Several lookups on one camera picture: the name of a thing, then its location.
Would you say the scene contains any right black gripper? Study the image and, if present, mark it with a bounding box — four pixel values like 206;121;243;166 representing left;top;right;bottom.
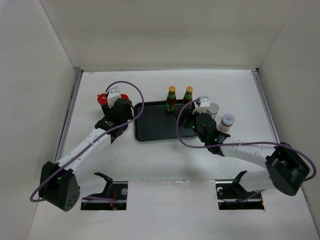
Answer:
175;107;207;143

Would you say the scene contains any silver lid jar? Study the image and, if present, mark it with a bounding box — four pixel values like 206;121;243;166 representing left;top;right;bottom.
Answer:
206;103;220;120

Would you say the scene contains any yellow cap sauce bottle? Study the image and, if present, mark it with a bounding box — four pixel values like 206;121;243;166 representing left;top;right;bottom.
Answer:
166;85;177;113
182;85;193;106

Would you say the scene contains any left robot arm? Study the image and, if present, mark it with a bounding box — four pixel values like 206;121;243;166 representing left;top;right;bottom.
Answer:
38;94;133;212

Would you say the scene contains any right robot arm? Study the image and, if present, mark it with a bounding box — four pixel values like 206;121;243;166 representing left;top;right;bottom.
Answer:
178;111;310;198

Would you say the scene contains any red lid jar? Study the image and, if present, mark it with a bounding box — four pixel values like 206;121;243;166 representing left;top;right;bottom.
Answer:
97;93;108;107
121;94;129;100

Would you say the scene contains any red lid jar far left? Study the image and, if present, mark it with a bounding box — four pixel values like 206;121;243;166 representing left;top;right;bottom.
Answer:
97;93;108;107

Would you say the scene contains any right white jar red label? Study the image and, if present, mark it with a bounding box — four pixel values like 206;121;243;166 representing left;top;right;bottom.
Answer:
218;113;235;134

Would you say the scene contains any black plastic tray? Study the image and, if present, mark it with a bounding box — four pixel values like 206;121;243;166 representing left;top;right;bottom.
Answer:
134;99;182;142

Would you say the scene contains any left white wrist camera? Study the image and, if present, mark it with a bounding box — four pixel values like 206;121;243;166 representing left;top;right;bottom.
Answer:
106;87;122;108

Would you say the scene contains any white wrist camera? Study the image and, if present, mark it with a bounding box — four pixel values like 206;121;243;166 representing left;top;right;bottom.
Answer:
106;87;122;108
192;96;211;114

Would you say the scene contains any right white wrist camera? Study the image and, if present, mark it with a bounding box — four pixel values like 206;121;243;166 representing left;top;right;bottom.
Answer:
192;96;211;114

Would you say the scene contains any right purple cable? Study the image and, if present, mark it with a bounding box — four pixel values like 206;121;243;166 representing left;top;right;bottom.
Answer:
175;99;318;182

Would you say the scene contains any purple cable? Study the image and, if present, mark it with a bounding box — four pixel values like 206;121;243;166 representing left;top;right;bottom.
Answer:
29;80;145;203
175;99;318;182

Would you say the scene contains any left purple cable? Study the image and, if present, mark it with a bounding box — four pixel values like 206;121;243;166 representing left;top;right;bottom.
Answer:
29;80;145;203

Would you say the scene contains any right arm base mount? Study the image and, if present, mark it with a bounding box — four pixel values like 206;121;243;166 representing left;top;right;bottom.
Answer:
215;171;265;211

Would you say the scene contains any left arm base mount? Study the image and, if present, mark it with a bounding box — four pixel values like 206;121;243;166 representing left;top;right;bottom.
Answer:
80;172;129;211

